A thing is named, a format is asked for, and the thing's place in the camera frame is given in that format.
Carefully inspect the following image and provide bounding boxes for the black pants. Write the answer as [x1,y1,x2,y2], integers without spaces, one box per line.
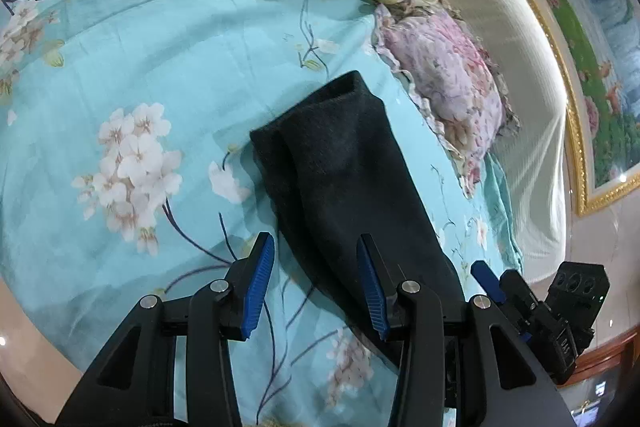
[250,70,463,364]

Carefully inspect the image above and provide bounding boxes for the gold framed landscape painting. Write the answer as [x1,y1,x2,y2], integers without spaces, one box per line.
[527,0,639,215]

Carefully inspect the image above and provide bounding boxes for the striped beige headboard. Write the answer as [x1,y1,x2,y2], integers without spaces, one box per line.
[447,0,567,283]

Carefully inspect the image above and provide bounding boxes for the teal floral bed sheet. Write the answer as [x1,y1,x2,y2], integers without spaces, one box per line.
[0,0,525,427]

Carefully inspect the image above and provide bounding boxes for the pink floral ruffled pillow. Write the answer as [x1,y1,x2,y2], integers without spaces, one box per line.
[372,0,520,197]

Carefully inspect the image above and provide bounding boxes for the wooden door frame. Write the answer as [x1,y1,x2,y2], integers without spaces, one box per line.
[560,326,639,388]

